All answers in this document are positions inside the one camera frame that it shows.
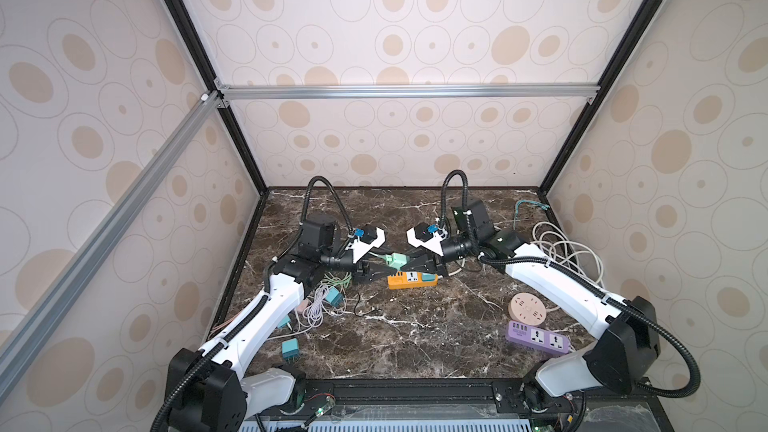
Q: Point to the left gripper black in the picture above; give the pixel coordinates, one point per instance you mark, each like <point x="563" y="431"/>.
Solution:
<point x="363" y="273"/>

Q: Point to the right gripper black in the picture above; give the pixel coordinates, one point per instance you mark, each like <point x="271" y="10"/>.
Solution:
<point x="429" y="263"/>

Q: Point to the light green charger adapter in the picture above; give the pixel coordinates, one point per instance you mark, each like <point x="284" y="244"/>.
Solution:
<point x="396" y="260"/>

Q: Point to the orange power strip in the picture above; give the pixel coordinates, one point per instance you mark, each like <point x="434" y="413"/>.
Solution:
<point x="404" y="280"/>

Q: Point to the round beige power socket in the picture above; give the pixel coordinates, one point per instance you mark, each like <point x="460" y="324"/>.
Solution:
<point x="527" y="308"/>

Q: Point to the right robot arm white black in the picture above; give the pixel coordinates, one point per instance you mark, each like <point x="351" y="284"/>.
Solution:
<point x="626" y="333"/>

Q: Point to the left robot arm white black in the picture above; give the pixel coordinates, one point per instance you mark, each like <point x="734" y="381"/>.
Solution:
<point x="208" y="389"/>

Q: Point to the teal adapter near base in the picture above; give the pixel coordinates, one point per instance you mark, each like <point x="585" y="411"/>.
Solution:
<point x="290" y="350"/>

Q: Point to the purple power strip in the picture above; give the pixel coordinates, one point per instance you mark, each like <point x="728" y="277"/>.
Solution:
<point x="537" y="339"/>

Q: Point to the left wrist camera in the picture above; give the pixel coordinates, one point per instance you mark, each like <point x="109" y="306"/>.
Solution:
<point x="364" y="240"/>

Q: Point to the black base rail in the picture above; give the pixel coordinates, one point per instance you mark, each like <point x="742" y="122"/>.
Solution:
<point x="430" y="405"/>

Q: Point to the horizontal aluminium rail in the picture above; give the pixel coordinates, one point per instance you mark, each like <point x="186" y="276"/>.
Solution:
<point x="420" y="91"/>

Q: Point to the left diagonal aluminium rail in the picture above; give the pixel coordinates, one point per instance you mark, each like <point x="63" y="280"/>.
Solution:
<point x="47" y="314"/>

